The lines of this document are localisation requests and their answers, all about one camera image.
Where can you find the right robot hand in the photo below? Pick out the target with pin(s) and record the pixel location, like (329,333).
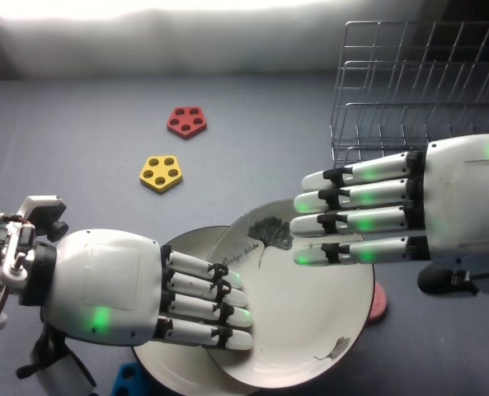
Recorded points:
(462,198)

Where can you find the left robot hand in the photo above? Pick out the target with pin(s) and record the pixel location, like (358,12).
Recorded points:
(104,284)

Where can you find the white plate with leaf print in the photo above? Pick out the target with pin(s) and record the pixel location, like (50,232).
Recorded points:
(302,313)

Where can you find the blue block with holes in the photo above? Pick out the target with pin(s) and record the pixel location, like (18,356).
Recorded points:
(130,381)

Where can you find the black rimmed white bowl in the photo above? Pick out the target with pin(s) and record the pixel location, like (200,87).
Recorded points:
(186,371)

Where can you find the yellow pentagon block with holes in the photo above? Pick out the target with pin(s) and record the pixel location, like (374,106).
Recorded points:
(161,173)

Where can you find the pink round disc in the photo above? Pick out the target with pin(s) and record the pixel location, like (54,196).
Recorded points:
(379,305)

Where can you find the grey table cloth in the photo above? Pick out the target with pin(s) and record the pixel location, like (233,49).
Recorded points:
(62,144)

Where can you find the red pentagon block with holes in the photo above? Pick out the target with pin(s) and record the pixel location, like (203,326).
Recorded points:
(186,121)

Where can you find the white backdrop sheet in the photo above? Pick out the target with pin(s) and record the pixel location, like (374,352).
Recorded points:
(145,37)

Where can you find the black wrist camera white mount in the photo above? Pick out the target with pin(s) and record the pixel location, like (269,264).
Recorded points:
(56,227)

